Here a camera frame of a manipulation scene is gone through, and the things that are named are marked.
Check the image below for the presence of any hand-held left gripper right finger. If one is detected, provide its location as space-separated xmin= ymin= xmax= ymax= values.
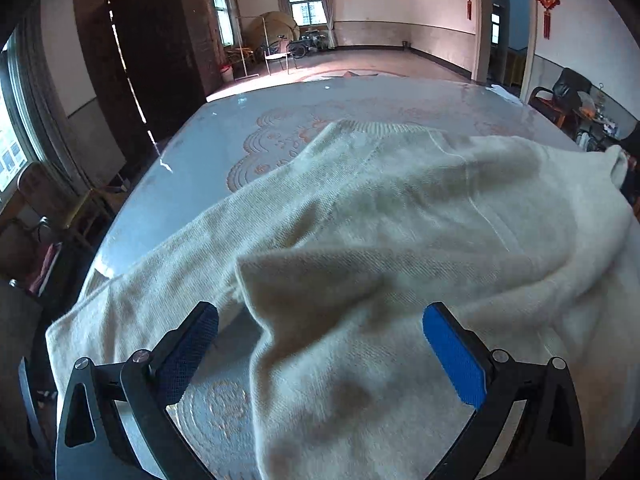
xmin=421 ymin=302 xmax=587 ymax=480

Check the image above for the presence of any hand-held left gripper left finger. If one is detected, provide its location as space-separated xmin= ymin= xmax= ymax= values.
xmin=55 ymin=301 xmax=221 ymax=480

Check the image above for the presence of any cream knit sweater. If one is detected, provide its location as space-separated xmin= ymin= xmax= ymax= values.
xmin=45 ymin=120 xmax=640 ymax=480

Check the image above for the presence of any white clothes rack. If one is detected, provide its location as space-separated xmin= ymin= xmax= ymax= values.
xmin=234 ymin=15 xmax=262 ymax=82

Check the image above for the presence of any wooden chair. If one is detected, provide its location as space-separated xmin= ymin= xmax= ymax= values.
xmin=17 ymin=160 xmax=116 ymax=256

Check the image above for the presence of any white paper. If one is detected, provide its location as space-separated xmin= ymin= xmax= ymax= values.
xmin=487 ymin=82 xmax=521 ymax=104

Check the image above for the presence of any large bright window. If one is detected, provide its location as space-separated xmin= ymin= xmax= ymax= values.
xmin=0 ymin=35 xmax=46 ymax=211

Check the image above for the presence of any grey window curtain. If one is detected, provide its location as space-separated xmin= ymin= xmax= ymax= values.
xmin=15 ymin=15 xmax=96 ymax=196

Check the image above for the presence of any cluttered desk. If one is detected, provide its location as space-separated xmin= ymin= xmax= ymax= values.
xmin=575 ymin=90 xmax=640 ymax=151

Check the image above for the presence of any black office chair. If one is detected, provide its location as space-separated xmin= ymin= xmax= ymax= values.
xmin=529 ymin=67 xmax=593 ymax=126

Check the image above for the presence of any dark wooden wardrobe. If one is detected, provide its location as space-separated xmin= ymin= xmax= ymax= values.
xmin=72 ymin=0 xmax=226 ymax=156

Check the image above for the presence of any open doorway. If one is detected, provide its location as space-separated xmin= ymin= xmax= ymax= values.
xmin=472 ymin=0 xmax=537 ymax=101

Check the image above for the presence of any parked bicycle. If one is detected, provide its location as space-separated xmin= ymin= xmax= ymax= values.
xmin=290 ymin=30 xmax=332 ymax=59

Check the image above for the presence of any round bamboo tray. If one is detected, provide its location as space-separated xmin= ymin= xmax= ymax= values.
xmin=247 ymin=10 xmax=301 ymax=61

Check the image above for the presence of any large red Chinese knot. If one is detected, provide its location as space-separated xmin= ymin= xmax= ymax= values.
xmin=535 ymin=0 xmax=561 ymax=40

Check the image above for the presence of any small barred window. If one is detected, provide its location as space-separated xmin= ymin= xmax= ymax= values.
xmin=287 ymin=0 xmax=328 ymax=26

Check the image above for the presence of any metal frame chair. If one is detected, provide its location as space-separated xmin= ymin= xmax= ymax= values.
xmin=262 ymin=37 xmax=293 ymax=77

